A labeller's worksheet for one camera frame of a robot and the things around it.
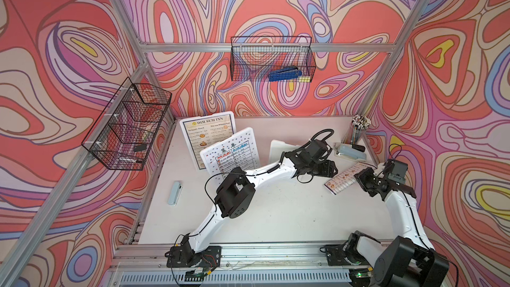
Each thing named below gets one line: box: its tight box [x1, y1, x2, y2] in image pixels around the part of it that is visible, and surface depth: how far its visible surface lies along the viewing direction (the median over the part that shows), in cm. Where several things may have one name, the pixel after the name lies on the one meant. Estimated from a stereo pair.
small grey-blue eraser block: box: [167, 180, 183, 206], surface depth 88 cm
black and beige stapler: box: [351, 144, 366, 153], surface depth 103 cm
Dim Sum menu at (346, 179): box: [324, 162, 378, 196], surface depth 86 cm
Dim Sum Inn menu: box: [182, 114, 234, 170], surface depth 86 cm
